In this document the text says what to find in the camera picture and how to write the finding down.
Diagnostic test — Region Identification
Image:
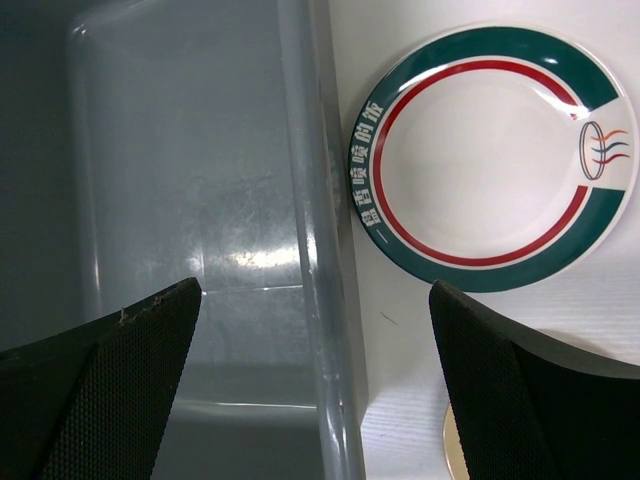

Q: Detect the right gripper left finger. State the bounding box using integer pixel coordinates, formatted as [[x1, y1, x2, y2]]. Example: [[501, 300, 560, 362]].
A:
[[1, 278, 202, 479]]

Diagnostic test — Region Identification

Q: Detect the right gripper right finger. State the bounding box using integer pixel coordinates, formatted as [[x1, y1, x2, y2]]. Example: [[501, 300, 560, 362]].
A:
[[429, 281, 639, 479]]

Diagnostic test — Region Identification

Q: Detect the cream plate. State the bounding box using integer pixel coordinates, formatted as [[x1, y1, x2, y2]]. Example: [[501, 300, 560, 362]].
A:
[[443, 405, 470, 480]]

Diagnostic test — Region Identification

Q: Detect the white plate green red rim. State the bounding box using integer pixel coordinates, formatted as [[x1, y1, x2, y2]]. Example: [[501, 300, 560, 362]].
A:
[[348, 25, 639, 293]]

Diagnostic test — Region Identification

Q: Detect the grey plastic bin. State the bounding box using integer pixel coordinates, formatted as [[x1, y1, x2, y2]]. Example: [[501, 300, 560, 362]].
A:
[[1, 1, 369, 479]]

